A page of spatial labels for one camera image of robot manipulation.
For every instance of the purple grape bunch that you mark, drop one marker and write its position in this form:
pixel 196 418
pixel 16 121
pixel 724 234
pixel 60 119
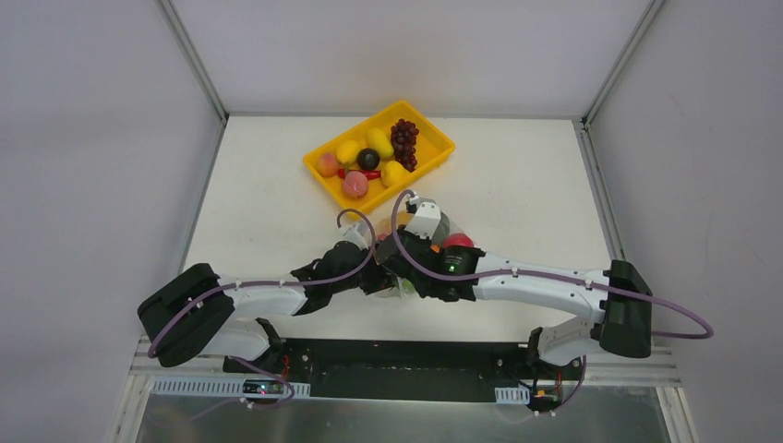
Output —
pixel 403 140

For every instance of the red apple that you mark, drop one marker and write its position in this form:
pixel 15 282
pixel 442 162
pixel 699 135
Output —
pixel 458 239

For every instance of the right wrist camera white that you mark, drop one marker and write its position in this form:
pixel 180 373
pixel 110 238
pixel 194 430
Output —
pixel 426 217

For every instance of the yellow pepper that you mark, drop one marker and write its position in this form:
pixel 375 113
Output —
pixel 392 173

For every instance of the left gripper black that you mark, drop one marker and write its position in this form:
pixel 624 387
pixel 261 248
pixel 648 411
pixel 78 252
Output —
pixel 372 279

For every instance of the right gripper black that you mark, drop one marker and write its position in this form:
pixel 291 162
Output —
pixel 396 252

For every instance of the small peach tray corner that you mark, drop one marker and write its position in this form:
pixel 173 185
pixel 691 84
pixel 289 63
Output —
pixel 327 165

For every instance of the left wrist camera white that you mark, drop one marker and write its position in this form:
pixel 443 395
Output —
pixel 357 233

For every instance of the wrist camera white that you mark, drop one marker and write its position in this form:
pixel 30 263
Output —
pixel 426 217
pixel 357 233

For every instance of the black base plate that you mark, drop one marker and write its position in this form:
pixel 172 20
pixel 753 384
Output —
pixel 477 372

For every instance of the yellow lemon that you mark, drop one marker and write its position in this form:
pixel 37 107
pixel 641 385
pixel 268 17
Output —
pixel 347 152

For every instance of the red chili pepper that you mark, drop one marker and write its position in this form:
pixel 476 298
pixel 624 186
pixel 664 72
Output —
pixel 370 175

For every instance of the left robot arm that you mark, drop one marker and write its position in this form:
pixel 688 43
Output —
pixel 201 311

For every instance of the clear zip top bag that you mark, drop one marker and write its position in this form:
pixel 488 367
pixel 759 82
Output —
pixel 452 261

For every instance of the yellow plastic tray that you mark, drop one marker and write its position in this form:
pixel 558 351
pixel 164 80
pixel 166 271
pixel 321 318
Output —
pixel 433 148

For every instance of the pink peach in tray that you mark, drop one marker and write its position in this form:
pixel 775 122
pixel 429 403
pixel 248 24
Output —
pixel 355 186

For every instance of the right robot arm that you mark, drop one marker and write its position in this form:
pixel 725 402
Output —
pixel 610 309

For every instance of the yellow mango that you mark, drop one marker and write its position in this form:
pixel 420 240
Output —
pixel 380 142

